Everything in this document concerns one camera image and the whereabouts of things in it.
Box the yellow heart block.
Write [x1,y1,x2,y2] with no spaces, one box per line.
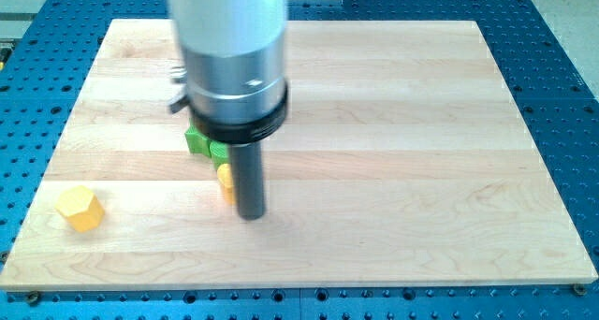
[216,163,236,205]

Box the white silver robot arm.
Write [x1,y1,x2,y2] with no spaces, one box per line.
[167,0,288,144]

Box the yellow hexagon block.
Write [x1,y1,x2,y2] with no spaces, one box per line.
[55,185,105,232]

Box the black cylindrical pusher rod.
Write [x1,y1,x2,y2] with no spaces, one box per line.
[227,142,266,220]

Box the green star block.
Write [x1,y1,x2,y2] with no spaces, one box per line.
[184,124,229,169]

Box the light wooden board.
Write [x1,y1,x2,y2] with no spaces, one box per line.
[1,20,597,291]

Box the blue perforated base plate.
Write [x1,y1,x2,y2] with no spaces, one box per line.
[1,0,598,319]

